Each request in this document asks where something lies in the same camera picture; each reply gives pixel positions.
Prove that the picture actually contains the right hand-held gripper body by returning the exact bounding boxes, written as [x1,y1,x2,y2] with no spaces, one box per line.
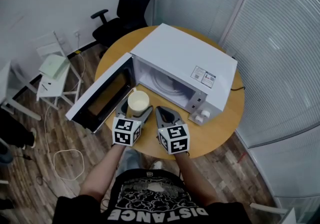
[156,122,191,155]

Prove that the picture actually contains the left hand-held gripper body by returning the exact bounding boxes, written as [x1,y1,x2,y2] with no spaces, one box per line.
[111,112,143,147]

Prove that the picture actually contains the cream white cup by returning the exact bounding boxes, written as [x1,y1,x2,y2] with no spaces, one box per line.
[127,87,150,118]

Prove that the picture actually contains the white microwave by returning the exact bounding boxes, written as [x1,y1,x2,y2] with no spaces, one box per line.
[65,22,239,134]

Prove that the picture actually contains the person's left forearm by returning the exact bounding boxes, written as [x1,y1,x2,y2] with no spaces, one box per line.
[79,143,127,204]

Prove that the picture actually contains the person's right forearm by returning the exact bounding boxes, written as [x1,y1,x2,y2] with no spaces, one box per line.
[173,151,222,207]

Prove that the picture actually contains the person's grey jeans leg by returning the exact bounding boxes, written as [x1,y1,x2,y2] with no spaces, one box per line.
[115,149,144,177]

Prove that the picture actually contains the white folding chair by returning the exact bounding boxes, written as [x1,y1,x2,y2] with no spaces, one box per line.
[30,30,85,112]

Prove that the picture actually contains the person's black printed t-shirt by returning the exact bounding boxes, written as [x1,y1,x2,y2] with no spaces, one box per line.
[51,169,254,224]

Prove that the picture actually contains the stack of pale green papers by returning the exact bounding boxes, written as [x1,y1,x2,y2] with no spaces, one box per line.
[38,54,72,80]

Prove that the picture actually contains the black office chair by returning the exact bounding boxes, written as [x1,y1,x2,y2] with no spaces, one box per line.
[90,0,158,52]

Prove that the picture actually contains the white desk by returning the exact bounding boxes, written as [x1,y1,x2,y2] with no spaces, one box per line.
[0,60,42,122]

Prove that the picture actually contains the white floor cable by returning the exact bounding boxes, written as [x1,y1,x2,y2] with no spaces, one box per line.
[43,52,87,183]

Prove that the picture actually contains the white metal frame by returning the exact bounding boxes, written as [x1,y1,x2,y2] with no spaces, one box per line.
[249,202,299,224]

